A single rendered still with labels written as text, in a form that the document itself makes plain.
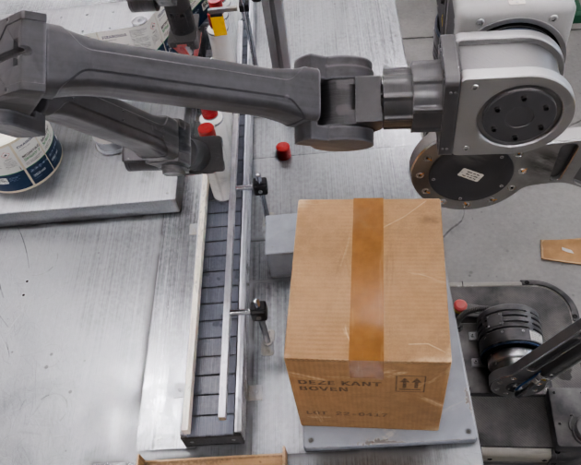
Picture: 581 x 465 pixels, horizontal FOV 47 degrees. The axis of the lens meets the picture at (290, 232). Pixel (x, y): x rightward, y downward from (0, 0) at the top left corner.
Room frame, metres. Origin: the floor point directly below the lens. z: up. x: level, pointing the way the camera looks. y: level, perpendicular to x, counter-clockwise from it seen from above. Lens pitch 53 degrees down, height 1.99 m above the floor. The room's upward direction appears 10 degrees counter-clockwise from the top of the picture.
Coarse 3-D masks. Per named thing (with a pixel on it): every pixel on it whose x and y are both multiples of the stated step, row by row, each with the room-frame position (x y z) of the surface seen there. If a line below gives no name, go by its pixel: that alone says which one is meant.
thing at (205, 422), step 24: (240, 120) 1.22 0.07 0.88; (240, 144) 1.13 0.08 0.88; (240, 168) 1.06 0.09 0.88; (240, 192) 0.99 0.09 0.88; (216, 216) 0.93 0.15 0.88; (240, 216) 0.92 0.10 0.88; (216, 240) 0.86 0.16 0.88; (240, 240) 0.85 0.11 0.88; (216, 264) 0.80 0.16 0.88; (216, 288) 0.74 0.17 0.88; (216, 312) 0.69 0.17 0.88; (216, 336) 0.63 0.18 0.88; (216, 360) 0.58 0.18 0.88; (216, 384) 0.54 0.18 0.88; (216, 408) 0.49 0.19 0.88; (192, 432) 0.45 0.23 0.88; (216, 432) 0.45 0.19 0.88
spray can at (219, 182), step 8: (200, 128) 0.99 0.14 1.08; (208, 128) 0.99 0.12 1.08; (200, 136) 0.98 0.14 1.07; (224, 152) 0.98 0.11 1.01; (224, 160) 0.98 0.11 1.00; (208, 176) 0.97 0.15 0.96; (216, 176) 0.96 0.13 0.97; (224, 176) 0.97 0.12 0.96; (216, 184) 0.97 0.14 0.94; (224, 184) 0.97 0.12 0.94; (216, 192) 0.97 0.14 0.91; (224, 192) 0.96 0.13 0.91; (224, 200) 0.96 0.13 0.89
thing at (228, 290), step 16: (240, 32) 1.45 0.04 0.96; (240, 48) 1.39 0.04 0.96; (224, 288) 0.69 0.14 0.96; (224, 304) 0.65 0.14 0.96; (224, 320) 0.62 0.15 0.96; (224, 336) 0.58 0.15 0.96; (224, 352) 0.55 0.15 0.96; (224, 368) 0.52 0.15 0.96; (224, 384) 0.49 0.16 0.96; (224, 400) 0.46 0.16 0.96; (224, 416) 0.44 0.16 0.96
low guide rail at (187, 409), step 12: (204, 180) 1.01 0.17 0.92; (204, 192) 0.97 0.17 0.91; (204, 204) 0.94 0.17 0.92; (204, 216) 0.91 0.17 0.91; (204, 228) 0.88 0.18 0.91; (204, 240) 0.85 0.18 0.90; (192, 300) 0.70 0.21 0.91; (192, 312) 0.68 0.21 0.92; (192, 324) 0.65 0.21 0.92; (192, 336) 0.62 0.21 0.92; (192, 348) 0.60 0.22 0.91; (192, 360) 0.57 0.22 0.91; (192, 372) 0.55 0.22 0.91; (192, 384) 0.53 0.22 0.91; (192, 396) 0.51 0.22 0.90; (192, 408) 0.49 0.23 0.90
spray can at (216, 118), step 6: (204, 114) 1.05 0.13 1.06; (210, 114) 1.05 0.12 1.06; (216, 114) 1.05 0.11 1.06; (222, 114) 1.07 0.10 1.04; (204, 120) 1.05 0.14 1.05; (210, 120) 1.05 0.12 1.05; (216, 120) 1.05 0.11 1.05; (222, 120) 1.05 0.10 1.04; (216, 126) 1.04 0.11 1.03; (222, 126) 1.05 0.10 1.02; (216, 132) 1.04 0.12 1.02; (222, 132) 1.05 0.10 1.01; (222, 138) 1.04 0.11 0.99; (228, 138) 1.06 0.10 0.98; (228, 144) 1.05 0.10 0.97; (228, 150) 1.05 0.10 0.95; (228, 156) 1.05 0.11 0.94
